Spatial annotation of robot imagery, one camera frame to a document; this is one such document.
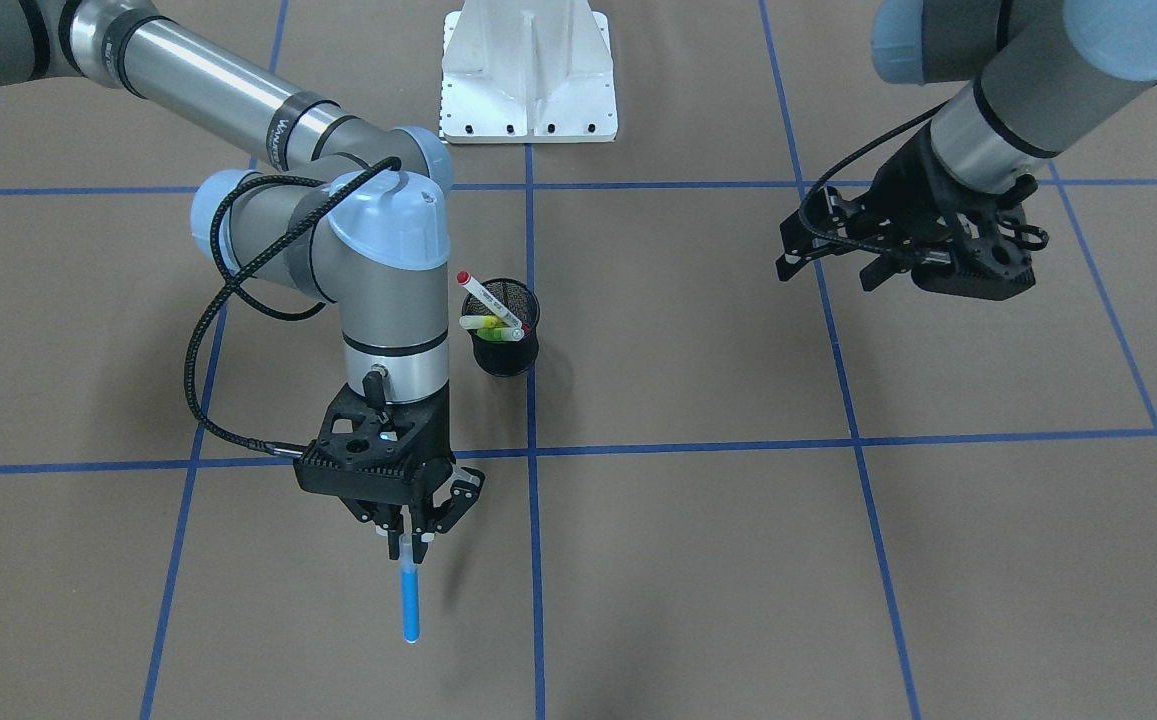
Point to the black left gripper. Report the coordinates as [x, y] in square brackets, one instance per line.
[923, 195]

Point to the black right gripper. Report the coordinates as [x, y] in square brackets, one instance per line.
[433, 440]

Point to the blue marker pen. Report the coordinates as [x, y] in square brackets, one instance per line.
[410, 591]

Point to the red and white marker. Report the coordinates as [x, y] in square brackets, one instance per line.
[497, 307]

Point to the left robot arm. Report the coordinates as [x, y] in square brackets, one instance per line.
[1034, 78]

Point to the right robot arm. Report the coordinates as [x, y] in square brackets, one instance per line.
[352, 216]

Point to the black mesh pen holder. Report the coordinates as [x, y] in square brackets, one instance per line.
[505, 353]

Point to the brown paper table mat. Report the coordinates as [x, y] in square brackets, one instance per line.
[715, 495]

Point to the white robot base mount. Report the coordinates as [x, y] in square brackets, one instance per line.
[527, 72]

